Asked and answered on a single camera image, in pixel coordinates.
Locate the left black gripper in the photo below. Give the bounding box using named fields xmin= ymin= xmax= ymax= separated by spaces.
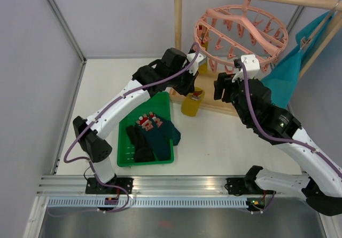
xmin=168 ymin=65 xmax=199 ymax=97

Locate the yellow sock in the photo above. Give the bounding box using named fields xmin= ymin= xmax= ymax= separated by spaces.
xmin=181 ymin=87 xmax=205 ymax=117
xmin=198 ymin=25 xmax=208 ymax=74

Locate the pink round clip hanger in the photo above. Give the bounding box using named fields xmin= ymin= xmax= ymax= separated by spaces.
xmin=194 ymin=0 xmax=289 ymax=74

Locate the christmas pattern sock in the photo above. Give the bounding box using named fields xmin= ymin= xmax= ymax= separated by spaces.
xmin=136 ymin=114 xmax=170 ymax=161

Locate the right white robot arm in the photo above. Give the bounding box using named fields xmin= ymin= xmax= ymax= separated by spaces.
xmin=214 ymin=73 xmax=341 ymax=216

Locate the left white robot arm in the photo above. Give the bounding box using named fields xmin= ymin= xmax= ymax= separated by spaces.
xmin=70 ymin=43 xmax=203 ymax=194

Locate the metal clip hanger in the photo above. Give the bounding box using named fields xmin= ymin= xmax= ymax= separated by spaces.
xmin=300 ymin=0 xmax=341 ymax=51

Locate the wooden clothes rack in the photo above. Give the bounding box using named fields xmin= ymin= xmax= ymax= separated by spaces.
xmin=174 ymin=0 xmax=341 ymax=116

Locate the green plastic tray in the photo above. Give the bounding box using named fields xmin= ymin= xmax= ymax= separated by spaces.
xmin=117 ymin=92 xmax=174 ymax=167

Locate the dark teal sock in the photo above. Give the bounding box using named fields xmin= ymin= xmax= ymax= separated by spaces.
xmin=149 ymin=112 xmax=181 ymax=146

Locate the teal cloth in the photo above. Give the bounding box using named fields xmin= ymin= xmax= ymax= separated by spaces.
xmin=261 ymin=12 xmax=335 ymax=109

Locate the black sock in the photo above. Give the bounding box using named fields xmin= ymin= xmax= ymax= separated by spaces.
xmin=126 ymin=125 xmax=156 ymax=163

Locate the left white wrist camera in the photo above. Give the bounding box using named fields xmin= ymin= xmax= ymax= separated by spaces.
xmin=185 ymin=52 xmax=204 ymax=76

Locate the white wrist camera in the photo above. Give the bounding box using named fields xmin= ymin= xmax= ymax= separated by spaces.
xmin=232 ymin=54 xmax=260 ymax=83
xmin=185 ymin=52 xmax=204 ymax=76

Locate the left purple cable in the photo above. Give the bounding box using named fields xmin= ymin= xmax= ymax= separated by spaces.
xmin=64 ymin=42 xmax=201 ymax=164

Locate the purple cable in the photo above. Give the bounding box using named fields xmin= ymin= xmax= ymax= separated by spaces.
xmin=237 ymin=60 xmax=342 ymax=177
xmin=64 ymin=42 xmax=201 ymax=164

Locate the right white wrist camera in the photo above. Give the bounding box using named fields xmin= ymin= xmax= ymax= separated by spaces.
xmin=232 ymin=54 xmax=260 ymax=83

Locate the aluminium mounting rail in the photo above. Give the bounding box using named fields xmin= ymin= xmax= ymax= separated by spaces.
xmin=36 ymin=176 xmax=308 ymax=196

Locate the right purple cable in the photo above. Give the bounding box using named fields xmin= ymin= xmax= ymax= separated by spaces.
xmin=237 ymin=60 xmax=342 ymax=177

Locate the slotted cable duct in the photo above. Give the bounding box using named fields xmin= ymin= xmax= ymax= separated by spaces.
xmin=48 ymin=196 xmax=248 ymax=209

